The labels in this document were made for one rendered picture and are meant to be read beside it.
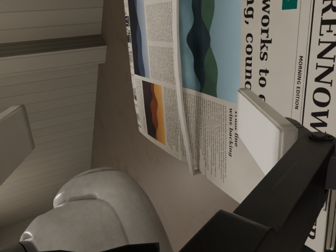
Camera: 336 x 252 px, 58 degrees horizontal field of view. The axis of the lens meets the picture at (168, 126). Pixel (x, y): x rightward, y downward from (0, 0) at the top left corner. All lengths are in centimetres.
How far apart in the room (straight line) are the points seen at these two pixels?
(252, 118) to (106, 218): 33
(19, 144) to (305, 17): 20
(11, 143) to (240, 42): 20
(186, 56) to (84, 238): 27
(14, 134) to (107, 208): 29
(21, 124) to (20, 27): 383
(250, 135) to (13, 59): 386
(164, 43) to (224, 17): 12
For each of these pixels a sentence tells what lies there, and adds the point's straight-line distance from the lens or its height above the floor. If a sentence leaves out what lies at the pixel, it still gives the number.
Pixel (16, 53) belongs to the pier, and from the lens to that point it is 398.
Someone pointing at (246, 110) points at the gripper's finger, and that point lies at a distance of 17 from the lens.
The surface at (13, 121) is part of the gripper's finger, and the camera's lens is 19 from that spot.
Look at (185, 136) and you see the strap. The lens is 38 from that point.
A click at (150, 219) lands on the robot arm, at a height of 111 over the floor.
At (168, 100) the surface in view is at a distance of 42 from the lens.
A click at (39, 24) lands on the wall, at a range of 402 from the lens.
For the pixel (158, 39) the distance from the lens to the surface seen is 42.
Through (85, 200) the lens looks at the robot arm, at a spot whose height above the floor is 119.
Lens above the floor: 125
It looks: 26 degrees down
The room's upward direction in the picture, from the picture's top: 104 degrees counter-clockwise
